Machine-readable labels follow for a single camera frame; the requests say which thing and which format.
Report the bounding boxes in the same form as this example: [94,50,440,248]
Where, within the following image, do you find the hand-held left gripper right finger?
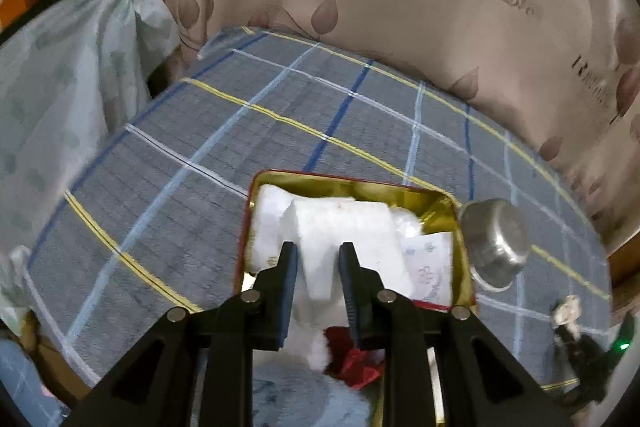
[338,242,571,427]

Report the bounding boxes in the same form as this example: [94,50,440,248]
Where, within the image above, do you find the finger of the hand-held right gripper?
[551,303,599,371]

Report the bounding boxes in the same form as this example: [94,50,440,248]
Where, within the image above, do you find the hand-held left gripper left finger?
[65,241,299,427]

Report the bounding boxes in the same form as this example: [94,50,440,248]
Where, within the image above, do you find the small white item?
[551,296,582,327]

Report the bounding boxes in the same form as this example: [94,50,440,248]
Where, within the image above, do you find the thick white cloth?
[291,197,416,306]

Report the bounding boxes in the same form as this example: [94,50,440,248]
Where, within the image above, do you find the red tin box gold interior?
[234,168,478,427]

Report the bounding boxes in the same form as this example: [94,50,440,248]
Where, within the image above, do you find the white fluffy cloth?
[294,297,347,371]

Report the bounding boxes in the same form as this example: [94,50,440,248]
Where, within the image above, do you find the red crumpled wrapper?
[324,326,387,389]

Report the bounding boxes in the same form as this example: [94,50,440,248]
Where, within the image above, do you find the white folded towel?
[250,184,301,274]

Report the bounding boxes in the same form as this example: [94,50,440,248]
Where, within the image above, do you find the blue grey plush cloth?
[250,349,373,427]

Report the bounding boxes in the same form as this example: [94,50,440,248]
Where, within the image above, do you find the metal bowl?
[459,198,530,293]

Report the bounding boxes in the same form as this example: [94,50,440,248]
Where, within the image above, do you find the grey plaid bed sheet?
[25,26,613,408]

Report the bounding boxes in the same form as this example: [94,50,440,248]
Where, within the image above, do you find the blue plaid cloth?
[0,339,68,427]

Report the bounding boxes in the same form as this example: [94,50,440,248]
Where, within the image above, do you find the beige leaf print curtain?
[142,0,640,258]

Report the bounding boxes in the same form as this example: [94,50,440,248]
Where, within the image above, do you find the light blue cover cloth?
[0,0,181,338]

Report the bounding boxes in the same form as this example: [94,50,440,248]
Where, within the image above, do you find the orange box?
[0,0,30,32]

